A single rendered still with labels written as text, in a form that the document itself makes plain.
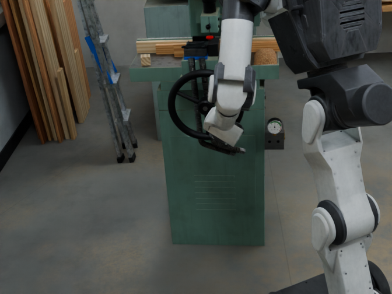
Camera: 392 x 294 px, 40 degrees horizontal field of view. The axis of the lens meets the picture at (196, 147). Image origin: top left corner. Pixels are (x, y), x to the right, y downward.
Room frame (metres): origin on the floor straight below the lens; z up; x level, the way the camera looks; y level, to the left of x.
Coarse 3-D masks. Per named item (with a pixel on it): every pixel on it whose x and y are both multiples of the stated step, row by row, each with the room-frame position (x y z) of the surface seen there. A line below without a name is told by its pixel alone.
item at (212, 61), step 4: (184, 60) 1.96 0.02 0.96; (196, 60) 1.96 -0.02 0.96; (208, 60) 1.95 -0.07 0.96; (212, 60) 1.95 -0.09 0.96; (216, 60) 1.94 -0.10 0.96; (184, 64) 1.96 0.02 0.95; (196, 64) 1.95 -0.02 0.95; (208, 64) 1.95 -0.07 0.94; (212, 64) 1.94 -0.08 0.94; (184, 68) 1.96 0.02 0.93; (188, 68) 1.96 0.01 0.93; (196, 68) 1.95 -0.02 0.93; (208, 68) 1.95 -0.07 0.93; (212, 68) 1.94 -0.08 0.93; (184, 72) 1.96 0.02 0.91; (200, 80) 1.95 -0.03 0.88; (208, 80) 1.95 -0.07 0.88
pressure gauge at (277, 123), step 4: (268, 120) 1.97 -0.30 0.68; (272, 120) 1.94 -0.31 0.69; (276, 120) 1.94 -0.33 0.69; (280, 120) 1.96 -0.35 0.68; (268, 124) 1.94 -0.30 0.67; (272, 124) 1.94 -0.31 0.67; (276, 124) 1.94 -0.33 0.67; (280, 124) 1.94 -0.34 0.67; (268, 128) 1.95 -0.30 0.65; (272, 128) 1.94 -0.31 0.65; (276, 128) 1.94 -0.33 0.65; (280, 128) 1.94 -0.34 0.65; (272, 132) 1.94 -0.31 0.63; (276, 132) 1.94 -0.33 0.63
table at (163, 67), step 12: (156, 60) 2.15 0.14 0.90; (168, 60) 2.14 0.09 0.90; (180, 60) 2.13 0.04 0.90; (252, 60) 2.07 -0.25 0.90; (132, 72) 2.08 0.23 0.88; (144, 72) 2.08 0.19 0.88; (156, 72) 2.07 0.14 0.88; (168, 72) 2.06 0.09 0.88; (180, 72) 2.06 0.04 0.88; (264, 72) 2.01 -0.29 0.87; (276, 72) 2.00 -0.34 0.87
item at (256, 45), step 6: (252, 42) 2.18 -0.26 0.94; (258, 42) 2.17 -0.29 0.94; (264, 42) 2.17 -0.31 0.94; (270, 42) 2.16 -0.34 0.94; (276, 42) 2.16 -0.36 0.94; (156, 48) 2.23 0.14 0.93; (162, 48) 2.22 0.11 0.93; (168, 48) 2.22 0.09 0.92; (252, 48) 2.17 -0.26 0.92; (258, 48) 2.17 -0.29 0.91; (276, 48) 2.16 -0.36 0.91
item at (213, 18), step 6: (204, 12) 2.21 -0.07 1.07; (216, 12) 2.20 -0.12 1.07; (204, 18) 2.16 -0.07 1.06; (210, 18) 2.15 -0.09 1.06; (216, 18) 2.15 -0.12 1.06; (204, 24) 2.16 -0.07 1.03; (216, 24) 2.15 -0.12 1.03; (204, 30) 2.16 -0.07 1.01; (210, 30) 2.15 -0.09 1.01; (216, 30) 2.15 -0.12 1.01
